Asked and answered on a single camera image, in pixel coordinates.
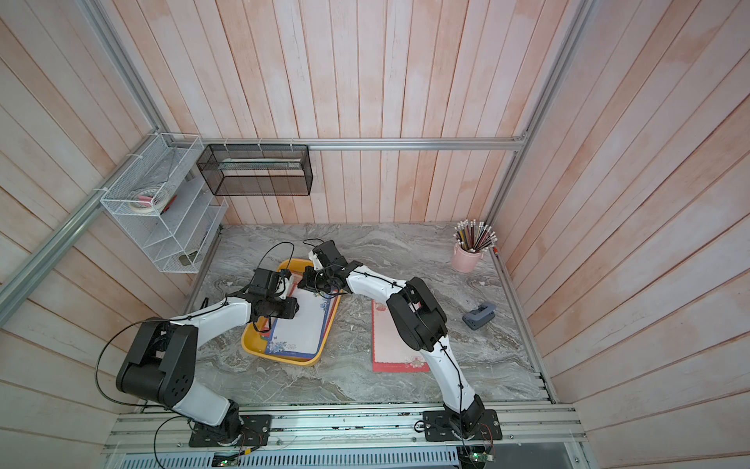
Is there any yellow plastic storage tray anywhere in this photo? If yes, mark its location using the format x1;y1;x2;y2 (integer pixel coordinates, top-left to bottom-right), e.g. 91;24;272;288
241;259;340;367

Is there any blue floral stationery paper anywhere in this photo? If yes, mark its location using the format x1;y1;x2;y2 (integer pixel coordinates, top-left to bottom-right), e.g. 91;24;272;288
264;283;339;362

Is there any pink red-bordered stationery paper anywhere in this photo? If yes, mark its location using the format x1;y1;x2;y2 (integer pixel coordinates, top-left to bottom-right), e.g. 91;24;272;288
371;301;430;373

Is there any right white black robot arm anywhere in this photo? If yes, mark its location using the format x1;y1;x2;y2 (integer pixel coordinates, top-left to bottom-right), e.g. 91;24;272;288
299;240;503;444

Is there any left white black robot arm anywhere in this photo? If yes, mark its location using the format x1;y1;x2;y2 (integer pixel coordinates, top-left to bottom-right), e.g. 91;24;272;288
115;268;299;446

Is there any pink pencil cup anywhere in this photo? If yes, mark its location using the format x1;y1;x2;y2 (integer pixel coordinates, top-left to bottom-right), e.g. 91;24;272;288
451;243;484;274

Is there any tape roll on shelf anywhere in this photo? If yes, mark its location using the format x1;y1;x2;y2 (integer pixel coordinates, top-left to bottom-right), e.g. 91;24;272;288
127;187;170;214

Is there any bundle of pencils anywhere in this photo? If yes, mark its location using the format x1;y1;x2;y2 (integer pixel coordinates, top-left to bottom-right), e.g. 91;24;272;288
454;220;497;253

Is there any grey blue hole punch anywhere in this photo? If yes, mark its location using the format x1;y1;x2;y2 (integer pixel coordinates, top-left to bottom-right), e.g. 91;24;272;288
462;302;497;330

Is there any black mesh wall basket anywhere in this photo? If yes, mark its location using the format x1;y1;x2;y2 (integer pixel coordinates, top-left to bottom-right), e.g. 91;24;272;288
196;143;314;197

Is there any white wire wall shelf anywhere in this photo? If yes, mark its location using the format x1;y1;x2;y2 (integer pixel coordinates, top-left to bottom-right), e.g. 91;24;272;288
101;133;228;274

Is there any horizontal aluminium frame bar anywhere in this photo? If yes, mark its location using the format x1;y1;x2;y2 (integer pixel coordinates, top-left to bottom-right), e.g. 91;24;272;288
198;137;527;152

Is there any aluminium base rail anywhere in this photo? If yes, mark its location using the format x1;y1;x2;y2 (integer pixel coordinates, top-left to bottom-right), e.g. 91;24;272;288
103;402;587;455

